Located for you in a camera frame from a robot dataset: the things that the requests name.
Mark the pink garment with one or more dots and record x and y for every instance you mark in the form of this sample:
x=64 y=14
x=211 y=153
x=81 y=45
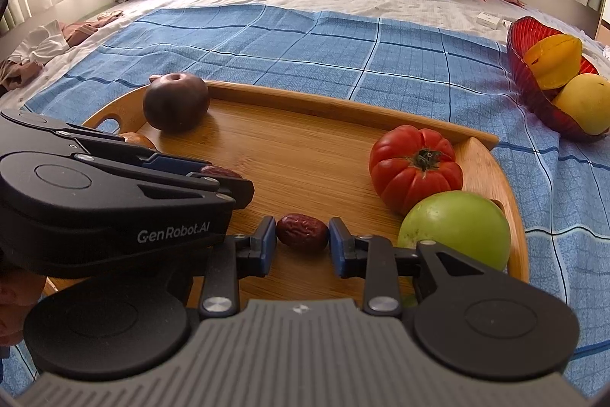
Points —
x=86 y=30

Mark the yellow starfruit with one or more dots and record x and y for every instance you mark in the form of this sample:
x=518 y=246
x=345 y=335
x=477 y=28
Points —
x=555 y=61

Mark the red tomato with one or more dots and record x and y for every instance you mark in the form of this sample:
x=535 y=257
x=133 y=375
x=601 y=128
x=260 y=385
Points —
x=405 y=178

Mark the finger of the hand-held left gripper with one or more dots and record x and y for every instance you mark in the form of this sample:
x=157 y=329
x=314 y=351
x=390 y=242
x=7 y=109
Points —
x=228 y=195
x=176 y=163

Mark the yellow pear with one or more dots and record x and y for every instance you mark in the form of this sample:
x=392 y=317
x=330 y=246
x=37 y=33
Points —
x=586 y=102

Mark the dark brown apple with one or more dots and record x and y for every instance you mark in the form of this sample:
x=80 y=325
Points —
x=176 y=104

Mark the red date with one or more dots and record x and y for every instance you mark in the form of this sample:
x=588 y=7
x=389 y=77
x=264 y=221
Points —
x=302 y=233
x=219 y=172

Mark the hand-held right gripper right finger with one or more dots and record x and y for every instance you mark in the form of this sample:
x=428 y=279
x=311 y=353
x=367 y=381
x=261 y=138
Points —
x=337 y=249

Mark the red glass bowl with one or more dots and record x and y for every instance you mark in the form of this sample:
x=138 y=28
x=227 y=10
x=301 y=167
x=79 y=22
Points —
x=524 y=73

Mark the person's left hand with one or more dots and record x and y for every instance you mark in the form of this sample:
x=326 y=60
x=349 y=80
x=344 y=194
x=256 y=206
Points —
x=16 y=307

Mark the small white box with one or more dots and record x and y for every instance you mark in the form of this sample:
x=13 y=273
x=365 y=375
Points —
x=491 y=20

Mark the brown garment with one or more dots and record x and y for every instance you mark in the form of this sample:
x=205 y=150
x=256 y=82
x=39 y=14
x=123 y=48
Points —
x=19 y=75

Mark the white garment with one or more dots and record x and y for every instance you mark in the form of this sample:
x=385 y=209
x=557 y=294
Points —
x=45 y=44

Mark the blue checked blanket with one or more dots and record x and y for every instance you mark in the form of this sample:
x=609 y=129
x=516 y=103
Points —
x=286 y=49

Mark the wooden tray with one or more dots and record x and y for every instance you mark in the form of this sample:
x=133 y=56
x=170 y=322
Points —
x=295 y=140

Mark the small orange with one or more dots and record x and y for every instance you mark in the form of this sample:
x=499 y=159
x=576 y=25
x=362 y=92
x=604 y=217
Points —
x=138 y=142

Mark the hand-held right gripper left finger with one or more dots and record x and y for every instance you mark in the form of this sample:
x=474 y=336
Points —
x=268 y=249

